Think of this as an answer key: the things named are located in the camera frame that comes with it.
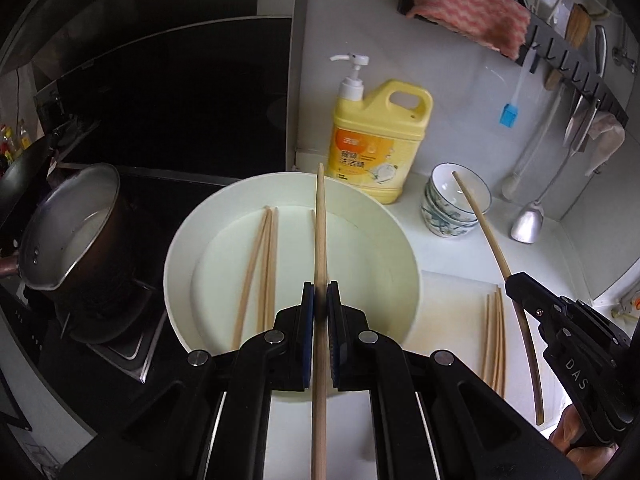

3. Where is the metal ladle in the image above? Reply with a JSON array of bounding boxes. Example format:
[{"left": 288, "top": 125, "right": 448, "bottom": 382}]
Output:
[{"left": 510, "top": 105, "right": 598, "bottom": 244}]

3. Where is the wooden spatula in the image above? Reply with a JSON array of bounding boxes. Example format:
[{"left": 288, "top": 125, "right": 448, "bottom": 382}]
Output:
[{"left": 545, "top": 2, "right": 591, "bottom": 91}]

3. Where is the dark saucepan with steel interior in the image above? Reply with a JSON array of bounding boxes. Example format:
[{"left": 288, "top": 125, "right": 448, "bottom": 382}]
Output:
[{"left": 0, "top": 162, "right": 121, "bottom": 311}]

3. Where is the group of condiment bottles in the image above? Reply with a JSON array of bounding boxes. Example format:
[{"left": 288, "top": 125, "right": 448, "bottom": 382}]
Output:
[{"left": 0, "top": 120, "right": 31, "bottom": 166}]

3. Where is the black wall hook rail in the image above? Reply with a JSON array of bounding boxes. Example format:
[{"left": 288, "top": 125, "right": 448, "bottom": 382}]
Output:
[{"left": 384, "top": 0, "right": 630, "bottom": 128}]

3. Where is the hanging steel utensil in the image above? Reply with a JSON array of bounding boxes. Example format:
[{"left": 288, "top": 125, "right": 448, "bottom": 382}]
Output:
[{"left": 564, "top": 25, "right": 608, "bottom": 153}]

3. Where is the bundle of bamboo chopsticks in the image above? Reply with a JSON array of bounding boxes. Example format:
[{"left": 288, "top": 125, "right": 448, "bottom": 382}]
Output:
[{"left": 481, "top": 284, "right": 507, "bottom": 396}]

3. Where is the black range hood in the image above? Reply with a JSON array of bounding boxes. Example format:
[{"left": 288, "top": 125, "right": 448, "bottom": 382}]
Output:
[{"left": 0, "top": 0, "right": 301, "bottom": 91}]

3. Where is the slim bamboo chopstick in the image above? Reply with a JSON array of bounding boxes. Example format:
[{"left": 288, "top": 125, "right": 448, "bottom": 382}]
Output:
[
  {"left": 452, "top": 171, "right": 545, "bottom": 427},
  {"left": 232, "top": 206, "right": 271, "bottom": 352},
  {"left": 311, "top": 162, "right": 329, "bottom": 480},
  {"left": 257, "top": 206, "right": 276, "bottom": 336}
]

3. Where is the pink striped dish cloth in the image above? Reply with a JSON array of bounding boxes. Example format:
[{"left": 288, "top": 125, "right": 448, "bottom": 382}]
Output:
[{"left": 400, "top": 0, "right": 531, "bottom": 61}]

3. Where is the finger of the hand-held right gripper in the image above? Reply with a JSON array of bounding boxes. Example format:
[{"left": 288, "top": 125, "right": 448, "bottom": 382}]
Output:
[{"left": 505, "top": 271, "right": 566, "bottom": 328}]

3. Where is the yellow dish soap pump bottle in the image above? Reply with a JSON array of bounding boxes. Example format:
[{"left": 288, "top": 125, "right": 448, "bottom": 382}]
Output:
[{"left": 327, "top": 52, "right": 433, "bottom": 206}]

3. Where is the round white basin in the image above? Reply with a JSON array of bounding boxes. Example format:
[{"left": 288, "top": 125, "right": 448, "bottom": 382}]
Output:
[{"left": 164, "top": 172, "right": 422, "bottom": 356}]

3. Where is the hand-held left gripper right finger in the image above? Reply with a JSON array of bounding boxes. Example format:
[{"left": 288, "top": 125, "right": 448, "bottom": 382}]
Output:
[{"left": 326, "top": 280, "right": 583, "bottom": 480}]

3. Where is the beige rag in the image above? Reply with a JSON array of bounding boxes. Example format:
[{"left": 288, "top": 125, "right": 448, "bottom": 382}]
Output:
[{"left": 585, "top": 112, "right": 626, "bottom": 176}]

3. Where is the blue patterned white bowl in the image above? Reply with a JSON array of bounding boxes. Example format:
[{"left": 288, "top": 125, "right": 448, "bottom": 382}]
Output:
[
  {"left": 422, "top": 187, "right": 483, "bottom": 233},
  {"left": 429, "top": 162, "right": 493, "bottom": 223},
  {"left": 421, "top": 205, "right": 478, "bottom": 239}
]

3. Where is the person's right hand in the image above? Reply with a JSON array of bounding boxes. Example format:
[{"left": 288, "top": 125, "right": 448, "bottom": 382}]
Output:
[{"left": 549, "top": 402, "right": 616, "bottom": 480}]

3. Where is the white plastic cutting board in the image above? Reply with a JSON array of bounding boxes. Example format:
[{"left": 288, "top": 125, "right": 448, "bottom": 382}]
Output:
[{"left": 400, "top": 270, "right": 596, "bottom": 413}]

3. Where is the black wok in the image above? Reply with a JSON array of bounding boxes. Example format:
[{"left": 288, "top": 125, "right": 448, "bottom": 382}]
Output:
[{"left": 0, "top": 130, "right": 56, "bottom": 186}]

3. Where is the blue silicone basting brush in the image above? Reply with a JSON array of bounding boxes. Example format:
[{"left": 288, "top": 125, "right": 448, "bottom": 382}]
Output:
[{"left": 499, "top": 57, "right": 533, "bottom": 128}]

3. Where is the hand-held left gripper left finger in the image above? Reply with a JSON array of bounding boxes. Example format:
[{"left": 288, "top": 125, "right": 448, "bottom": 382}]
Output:
[{"left": 60, "top": 281, "right": 317, "bottom": 480}]

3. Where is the black gas stove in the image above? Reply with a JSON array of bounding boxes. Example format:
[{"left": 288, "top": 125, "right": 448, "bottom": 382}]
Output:
[{"left": 20, "top": 280, "right": 168, "bottom": 386}]

